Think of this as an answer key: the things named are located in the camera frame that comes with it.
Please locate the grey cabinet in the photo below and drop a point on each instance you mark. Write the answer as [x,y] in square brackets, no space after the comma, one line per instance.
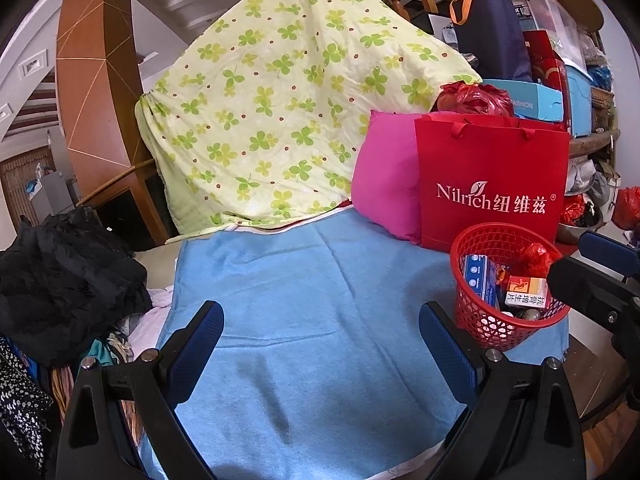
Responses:
[50,195]

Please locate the white bed sheet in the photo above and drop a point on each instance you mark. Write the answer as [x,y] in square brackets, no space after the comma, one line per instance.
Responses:
[160,297]

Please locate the blue white medicine box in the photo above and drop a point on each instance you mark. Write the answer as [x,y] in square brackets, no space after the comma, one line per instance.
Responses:
[477,280]

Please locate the black white dotted cloth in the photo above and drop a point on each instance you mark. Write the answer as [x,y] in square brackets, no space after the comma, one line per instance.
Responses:
[20,405]

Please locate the blue towel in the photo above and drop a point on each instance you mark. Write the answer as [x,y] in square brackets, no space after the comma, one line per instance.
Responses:
[310,285]

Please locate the red mesh plastic basket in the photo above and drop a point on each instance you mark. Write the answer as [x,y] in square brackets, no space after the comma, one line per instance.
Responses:
[480,327]

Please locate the red wrapper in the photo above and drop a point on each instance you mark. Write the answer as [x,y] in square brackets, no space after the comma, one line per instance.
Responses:
[537,260]

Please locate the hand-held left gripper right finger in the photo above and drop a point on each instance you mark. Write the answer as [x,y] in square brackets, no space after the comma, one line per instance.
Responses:
[447,355]

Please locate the red paper shopping bag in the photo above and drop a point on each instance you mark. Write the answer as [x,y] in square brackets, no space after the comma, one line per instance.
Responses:
[490,160]

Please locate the metal bowl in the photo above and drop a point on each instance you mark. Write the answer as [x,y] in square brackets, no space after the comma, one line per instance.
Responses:
[575,232]

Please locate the wooden shelf board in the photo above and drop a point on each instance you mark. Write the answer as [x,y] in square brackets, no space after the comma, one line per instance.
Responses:
[592,142]

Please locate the pink pillow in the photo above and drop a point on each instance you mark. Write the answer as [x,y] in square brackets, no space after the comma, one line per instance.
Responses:
[385,175]

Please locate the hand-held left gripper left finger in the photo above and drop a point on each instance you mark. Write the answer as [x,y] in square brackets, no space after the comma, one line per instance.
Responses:
[192,355]

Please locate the dark wooden cabinet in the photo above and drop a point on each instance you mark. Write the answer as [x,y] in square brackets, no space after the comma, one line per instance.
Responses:
[125,210]

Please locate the black cloth pile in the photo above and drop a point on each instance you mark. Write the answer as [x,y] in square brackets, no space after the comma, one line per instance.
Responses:
[65,280]

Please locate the brown wooden pillar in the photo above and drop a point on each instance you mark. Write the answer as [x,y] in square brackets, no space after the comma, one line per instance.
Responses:
[95,85]

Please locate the green clover print blanket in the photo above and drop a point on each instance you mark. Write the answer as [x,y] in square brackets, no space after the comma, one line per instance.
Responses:
[300,100]

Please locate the red gift box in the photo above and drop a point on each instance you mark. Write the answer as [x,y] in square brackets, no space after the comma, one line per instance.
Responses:
[550,75]

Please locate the teal cloth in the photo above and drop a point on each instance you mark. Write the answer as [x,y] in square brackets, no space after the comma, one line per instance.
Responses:
[112,347]

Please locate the red plastic bag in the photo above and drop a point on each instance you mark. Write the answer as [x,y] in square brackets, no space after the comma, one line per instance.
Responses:
[475,100]

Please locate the cyan cardboard box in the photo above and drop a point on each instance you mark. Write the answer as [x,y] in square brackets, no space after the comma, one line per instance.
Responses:
[525,102]

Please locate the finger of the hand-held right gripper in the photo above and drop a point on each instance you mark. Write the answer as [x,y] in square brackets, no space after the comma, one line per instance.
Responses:
[607,255]
[595,295]

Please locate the clear plastic storage box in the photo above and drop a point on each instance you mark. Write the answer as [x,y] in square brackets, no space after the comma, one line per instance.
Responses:
[555,20]

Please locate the orange white medicine box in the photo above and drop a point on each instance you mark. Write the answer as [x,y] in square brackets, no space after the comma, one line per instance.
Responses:
[525,292]

